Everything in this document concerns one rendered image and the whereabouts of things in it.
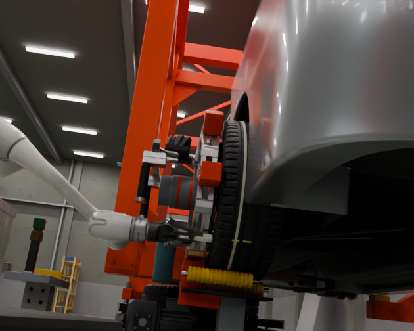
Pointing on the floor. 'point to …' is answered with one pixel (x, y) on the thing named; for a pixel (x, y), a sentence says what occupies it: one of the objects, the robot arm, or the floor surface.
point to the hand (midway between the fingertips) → (202, 237)
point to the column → (37, 297)
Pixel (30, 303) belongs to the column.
